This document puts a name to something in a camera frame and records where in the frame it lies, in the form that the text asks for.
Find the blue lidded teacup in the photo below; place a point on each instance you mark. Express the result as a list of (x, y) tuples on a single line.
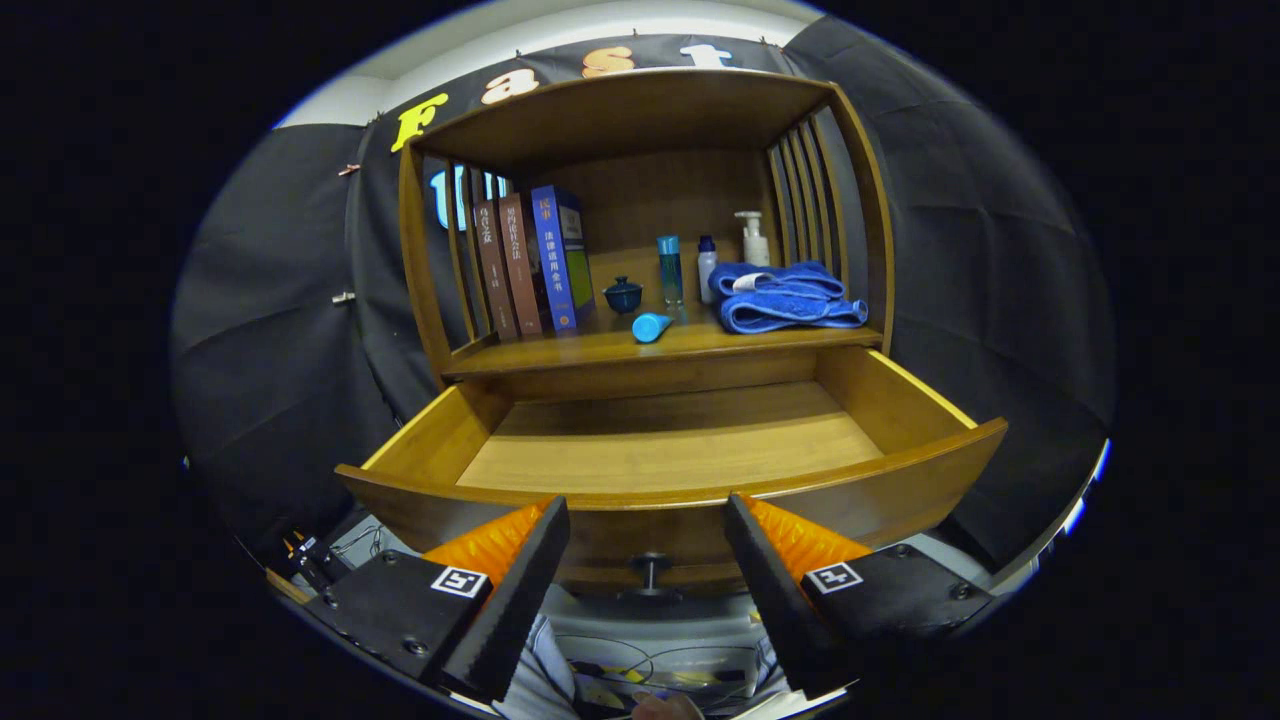
[(622, 297)]

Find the white pump bottle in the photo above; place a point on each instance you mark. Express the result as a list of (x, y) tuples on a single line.
[(755, 248)]

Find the blue squeeze tube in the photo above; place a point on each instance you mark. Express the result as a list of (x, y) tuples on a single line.
[(650, 328)]

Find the black backdrop cloth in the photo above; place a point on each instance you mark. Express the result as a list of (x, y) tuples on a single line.
[(250, 350)]

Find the wooden drawer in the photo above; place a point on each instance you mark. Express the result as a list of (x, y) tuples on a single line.
[(680, 450)]

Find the white bottle with blue cap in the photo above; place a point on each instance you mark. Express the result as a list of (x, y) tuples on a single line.
[(707, 272)]

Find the reddish brown book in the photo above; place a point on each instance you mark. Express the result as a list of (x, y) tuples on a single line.
[(520, 265)]

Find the wooden countertop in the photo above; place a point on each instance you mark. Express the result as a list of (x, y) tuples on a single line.
[(600, 345)]

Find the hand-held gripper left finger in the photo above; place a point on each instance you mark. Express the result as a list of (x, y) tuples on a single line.
[(520, 600)]

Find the teal clear bottle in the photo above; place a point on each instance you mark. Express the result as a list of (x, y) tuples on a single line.
[(670, 270)]

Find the folded blue towel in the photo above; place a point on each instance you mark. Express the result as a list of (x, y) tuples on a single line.
[(790, 300)]

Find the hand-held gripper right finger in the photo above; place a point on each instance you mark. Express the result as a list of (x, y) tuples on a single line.
[(770, 600)]

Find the blue book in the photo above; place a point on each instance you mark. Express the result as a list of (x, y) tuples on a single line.
[(558, 260)]

